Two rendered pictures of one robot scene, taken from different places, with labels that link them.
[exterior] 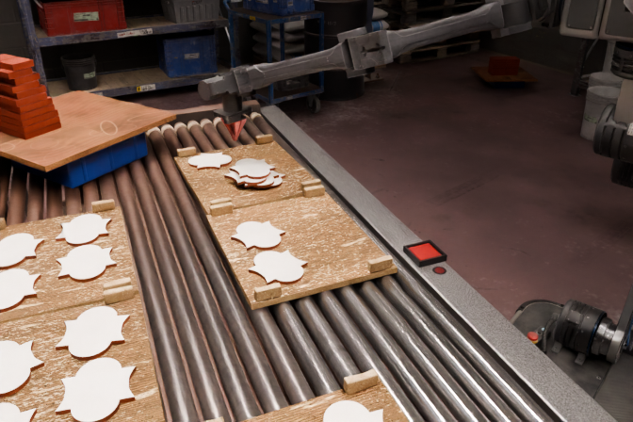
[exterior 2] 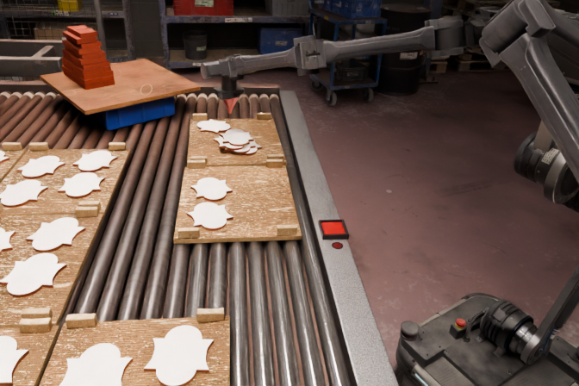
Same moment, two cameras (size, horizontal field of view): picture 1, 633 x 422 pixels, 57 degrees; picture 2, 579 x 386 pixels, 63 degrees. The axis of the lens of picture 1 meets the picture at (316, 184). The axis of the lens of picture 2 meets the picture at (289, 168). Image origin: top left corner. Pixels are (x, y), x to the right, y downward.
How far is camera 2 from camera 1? 0.42 m
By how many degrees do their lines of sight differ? 13
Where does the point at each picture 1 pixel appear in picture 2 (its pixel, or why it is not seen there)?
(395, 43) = (329, 52)
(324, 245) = (256, 206)
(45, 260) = (58, 177)
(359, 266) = (271, 227)
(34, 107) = (94, 67)
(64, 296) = (54, 205)
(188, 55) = (278, 41)
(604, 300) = not seen: hidden behind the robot
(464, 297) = (344, 270)
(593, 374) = (505, 368)
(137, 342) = (80, 248)
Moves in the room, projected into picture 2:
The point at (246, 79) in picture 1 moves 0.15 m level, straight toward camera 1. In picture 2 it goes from (234, 66) to (222, 79)
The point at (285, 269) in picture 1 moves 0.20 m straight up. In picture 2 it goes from (213, 219) to (211, 156)
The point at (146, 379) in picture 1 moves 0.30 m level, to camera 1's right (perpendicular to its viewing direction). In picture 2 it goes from (69, 275) to (183, 305)
